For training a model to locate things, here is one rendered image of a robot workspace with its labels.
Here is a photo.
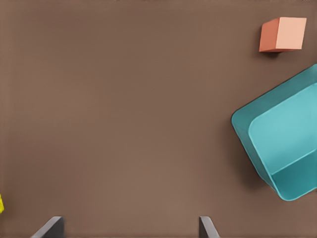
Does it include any orange cube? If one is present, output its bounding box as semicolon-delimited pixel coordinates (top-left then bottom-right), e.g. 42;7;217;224
259;16;308;53

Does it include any teal plastic bin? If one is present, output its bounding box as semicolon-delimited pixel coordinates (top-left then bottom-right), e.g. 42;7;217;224
231;63;317;202

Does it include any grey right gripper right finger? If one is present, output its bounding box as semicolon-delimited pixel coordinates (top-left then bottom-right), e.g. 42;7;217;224
199;216;220;238

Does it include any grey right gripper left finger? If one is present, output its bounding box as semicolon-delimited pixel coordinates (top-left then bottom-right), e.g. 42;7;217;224
30;216;65;238

